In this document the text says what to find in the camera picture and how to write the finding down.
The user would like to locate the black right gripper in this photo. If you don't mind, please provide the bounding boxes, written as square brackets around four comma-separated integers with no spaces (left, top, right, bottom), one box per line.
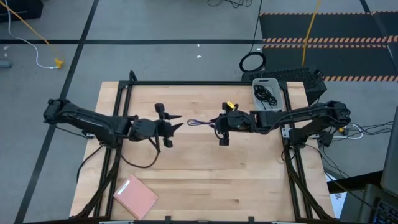
[209,102,254,146]

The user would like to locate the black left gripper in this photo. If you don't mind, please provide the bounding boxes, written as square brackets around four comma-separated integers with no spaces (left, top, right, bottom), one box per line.
[154,103,185,149]

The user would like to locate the purple USB-C cable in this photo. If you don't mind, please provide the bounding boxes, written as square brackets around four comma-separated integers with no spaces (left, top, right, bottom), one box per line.
[187,118,216,128]

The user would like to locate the white plastic bin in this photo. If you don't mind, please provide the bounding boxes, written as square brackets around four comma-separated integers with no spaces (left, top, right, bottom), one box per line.
[252,77,285,113]

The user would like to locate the pink notebook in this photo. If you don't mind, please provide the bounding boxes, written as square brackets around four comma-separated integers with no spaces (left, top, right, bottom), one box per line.
[113,174,159,221]

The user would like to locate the black perforated box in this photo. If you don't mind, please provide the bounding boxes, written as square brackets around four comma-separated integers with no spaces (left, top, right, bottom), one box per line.
[241,67,328,106]

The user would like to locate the black power adapter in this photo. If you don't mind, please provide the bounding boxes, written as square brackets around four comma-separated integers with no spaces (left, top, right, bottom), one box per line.
[317,132,334,147]

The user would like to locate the white paper sheet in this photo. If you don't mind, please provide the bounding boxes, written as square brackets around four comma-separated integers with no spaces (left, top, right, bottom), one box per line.
[325,172,346,218]

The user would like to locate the black hazard-striped floor mat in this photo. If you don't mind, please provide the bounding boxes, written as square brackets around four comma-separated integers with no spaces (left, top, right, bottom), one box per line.
[259,11,398,82]

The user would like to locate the grey monitor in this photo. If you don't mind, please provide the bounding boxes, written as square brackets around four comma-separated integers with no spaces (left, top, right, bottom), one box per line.
[380,105,398,197]

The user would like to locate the black cabinet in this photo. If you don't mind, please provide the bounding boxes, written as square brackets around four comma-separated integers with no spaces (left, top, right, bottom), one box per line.
[0,0,44,23]

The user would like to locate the black keyboard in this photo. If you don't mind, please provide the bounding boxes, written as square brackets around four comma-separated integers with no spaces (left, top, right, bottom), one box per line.
[371,198,398,224]

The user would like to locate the black aluminium table frame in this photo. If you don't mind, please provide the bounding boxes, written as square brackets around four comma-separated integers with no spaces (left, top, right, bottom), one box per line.
[70,70,336,224]

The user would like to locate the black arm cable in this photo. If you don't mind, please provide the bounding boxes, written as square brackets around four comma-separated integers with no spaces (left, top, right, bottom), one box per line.
[76,136,162,184]

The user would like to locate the black hanging cable with coil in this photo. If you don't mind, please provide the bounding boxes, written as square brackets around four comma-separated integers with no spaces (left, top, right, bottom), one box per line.
[238,0,267,73]

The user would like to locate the black floor cables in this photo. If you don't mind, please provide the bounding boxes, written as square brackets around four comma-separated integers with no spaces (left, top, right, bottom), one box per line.
[206,0,253,9]

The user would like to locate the thick yellow hanging cable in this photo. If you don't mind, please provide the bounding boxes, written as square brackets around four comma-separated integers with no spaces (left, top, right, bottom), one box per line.
[302,0,322,67]

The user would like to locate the white floor cable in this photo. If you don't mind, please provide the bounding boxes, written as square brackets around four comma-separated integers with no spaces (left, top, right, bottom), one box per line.
[3,0,58,70]

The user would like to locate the white power cable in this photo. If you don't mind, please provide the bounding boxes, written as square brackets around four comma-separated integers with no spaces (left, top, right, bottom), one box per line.
[341,123,364,140]

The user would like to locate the black cable bundle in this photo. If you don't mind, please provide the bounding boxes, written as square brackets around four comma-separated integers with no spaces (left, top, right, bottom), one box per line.
[310,119,394,162]

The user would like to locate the yellow floor cable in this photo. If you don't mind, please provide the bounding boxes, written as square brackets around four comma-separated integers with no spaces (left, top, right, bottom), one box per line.
[0,1,62,65]

